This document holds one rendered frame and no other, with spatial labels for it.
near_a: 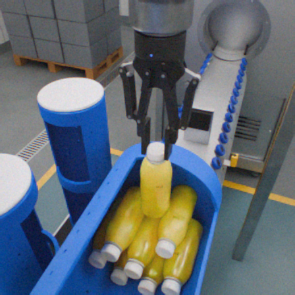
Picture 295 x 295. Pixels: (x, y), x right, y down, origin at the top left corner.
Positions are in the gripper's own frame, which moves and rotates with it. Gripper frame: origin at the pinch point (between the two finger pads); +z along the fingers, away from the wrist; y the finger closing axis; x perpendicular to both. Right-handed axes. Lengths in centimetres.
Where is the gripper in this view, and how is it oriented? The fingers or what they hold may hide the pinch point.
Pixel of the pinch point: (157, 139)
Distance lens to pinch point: 54.9
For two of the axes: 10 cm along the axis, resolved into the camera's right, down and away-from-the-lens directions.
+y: -9.4, -2.2, 2.7
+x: -3.5, 6.1, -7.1
